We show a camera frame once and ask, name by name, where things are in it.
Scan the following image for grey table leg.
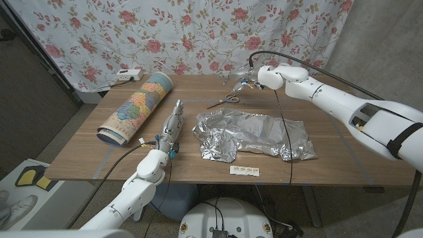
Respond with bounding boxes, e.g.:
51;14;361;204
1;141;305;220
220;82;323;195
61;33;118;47
301;184;323;228

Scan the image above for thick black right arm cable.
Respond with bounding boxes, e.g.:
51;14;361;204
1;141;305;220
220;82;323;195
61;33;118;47
248;51;423;238

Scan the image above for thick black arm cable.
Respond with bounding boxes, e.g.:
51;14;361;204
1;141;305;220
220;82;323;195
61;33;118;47
65;141;156;229
248;51;423;238

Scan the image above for white floor sheet yellow shapes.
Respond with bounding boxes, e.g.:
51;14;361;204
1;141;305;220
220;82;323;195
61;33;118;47
0;158;95;231

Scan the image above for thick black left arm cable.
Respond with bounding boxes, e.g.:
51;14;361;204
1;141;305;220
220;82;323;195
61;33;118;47
65;141;156;229

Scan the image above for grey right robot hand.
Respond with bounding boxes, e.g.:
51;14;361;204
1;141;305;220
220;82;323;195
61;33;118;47
223;67;265;93

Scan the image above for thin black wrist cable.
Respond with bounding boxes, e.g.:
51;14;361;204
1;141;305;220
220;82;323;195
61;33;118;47
273;89;294;186
143;158;173;238

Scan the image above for rolled map wrapping paper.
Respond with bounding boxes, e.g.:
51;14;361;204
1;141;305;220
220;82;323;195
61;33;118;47
96;71;174;147

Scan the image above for white label strip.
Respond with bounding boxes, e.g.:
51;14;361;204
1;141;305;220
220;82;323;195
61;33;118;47
229;165;260;177

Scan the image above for crumpled aluminum foil sheet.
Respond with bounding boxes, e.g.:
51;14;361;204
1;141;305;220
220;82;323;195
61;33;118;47
192;108;318;163

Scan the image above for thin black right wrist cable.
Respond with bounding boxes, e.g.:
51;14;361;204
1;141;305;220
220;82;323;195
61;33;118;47
273;89;294;186

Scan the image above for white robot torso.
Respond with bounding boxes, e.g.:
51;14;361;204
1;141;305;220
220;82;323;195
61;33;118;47
178;197;274;238

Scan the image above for white table leg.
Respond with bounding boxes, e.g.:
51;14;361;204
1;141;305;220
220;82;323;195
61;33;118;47
132;206;146;222

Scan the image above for white power strip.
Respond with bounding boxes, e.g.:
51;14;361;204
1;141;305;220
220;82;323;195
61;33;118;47
116;69;144;82

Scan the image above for thin black left wrist cable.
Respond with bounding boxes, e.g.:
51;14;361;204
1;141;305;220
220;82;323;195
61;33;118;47
143;158;173;238

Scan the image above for grey blue round base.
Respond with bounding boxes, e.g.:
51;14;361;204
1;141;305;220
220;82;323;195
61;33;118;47
148;183;199;221

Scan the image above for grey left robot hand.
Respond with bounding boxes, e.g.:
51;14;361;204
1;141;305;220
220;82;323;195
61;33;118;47
157;99;186;153

